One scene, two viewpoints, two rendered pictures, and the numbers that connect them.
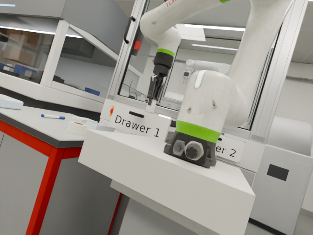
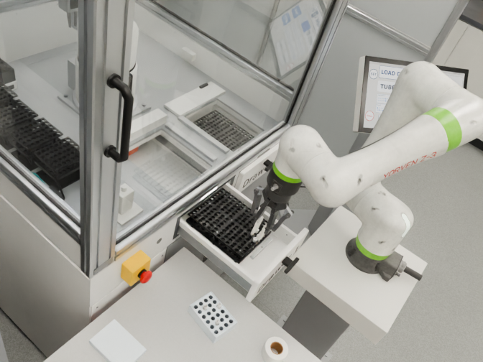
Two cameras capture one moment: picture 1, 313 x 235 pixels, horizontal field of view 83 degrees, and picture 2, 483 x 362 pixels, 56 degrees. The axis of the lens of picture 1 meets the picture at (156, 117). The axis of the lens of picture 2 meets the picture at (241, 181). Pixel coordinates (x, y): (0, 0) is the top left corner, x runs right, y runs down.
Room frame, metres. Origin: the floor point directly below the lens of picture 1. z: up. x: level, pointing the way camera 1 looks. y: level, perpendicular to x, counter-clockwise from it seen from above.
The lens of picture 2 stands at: (0.97, 0.97, 2.00)
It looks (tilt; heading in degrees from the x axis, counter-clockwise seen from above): 43 degrees down; 272
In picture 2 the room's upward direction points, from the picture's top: 19 degrees clockwise
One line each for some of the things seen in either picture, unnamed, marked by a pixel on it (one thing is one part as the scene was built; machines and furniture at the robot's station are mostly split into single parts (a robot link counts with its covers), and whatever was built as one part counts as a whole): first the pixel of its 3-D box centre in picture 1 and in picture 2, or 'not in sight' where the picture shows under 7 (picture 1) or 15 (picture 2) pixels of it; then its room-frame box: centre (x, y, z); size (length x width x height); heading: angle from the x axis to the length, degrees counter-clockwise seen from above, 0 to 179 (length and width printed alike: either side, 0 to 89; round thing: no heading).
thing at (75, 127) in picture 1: (77, 127); (274, 350); (0.74, 0.30, 0.78); 0.07 x 0.07 x 0.04
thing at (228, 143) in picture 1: (213, 143); (261, 166); (0.96, -0.33, 0.87); 0.29 x 0.02 x 0.11; 67
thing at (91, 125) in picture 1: (100, 127); (212, 317); (0.94, 0.27, 0.78); 0.12 x 0.08 x 0.04; 147
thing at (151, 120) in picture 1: (138, 122); (278, 263); (0.80, 0.07, 0.87); 0.29 x 0.02 x 0.11; 67
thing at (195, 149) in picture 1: (190, 147); (384, 259); (0.46, -0.11, 0.87); 0.26 x 0.15 x 0.06; 163
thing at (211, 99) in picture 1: (207, 106); (382, 224); (0.52, -0.13, 0.99); 0.16 x 0.13 x 0.19; 135
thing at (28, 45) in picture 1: (45, 64); not in sight; (2.05, 1.41, 1.13); 1.78 x 1.14 x 0.45; 67
